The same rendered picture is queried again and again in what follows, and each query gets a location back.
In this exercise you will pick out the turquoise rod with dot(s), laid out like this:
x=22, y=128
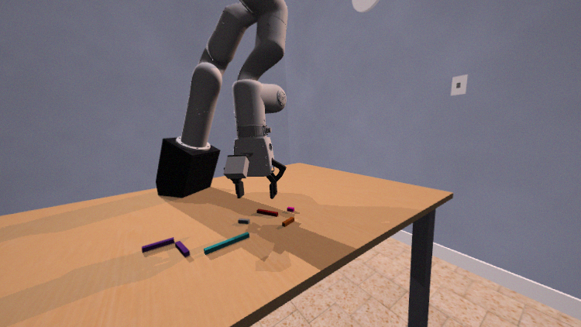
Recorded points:
x=226, y=243

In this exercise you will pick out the red rectangular bar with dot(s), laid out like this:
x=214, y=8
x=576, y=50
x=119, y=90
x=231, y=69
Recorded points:
x=265, y=212

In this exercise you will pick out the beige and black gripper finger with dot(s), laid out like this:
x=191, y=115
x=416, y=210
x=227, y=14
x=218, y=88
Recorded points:
x=273, y=178
x=239, y=189

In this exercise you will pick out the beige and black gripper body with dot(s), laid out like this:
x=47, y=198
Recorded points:
x=260, y=163

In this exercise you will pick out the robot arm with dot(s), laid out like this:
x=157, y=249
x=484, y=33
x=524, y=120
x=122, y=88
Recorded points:
x=250, y=98

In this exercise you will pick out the orange rod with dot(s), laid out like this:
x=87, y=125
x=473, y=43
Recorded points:
x=288, y=221

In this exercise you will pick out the purple rod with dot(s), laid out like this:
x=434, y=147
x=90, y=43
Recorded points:
x=182, y=248
x=159, y=244

